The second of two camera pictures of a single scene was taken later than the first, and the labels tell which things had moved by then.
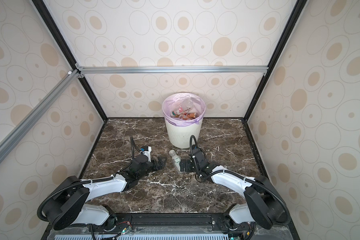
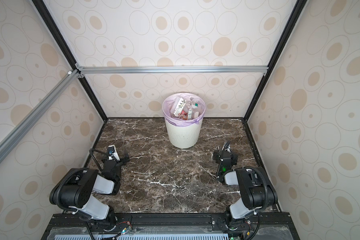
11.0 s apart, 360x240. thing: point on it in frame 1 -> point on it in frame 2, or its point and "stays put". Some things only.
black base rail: (171, 226) stays put
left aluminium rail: (6, 145) stays put
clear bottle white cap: (189, 104) -> (193, 110)
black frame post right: (300, 8) stays put
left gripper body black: (149, 168) -> (118, 165)
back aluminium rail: (80, 70) stays put
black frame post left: (46, 15) stays put
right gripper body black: (193, 168) -> (217, 155)
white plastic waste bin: (179, 136) stays put
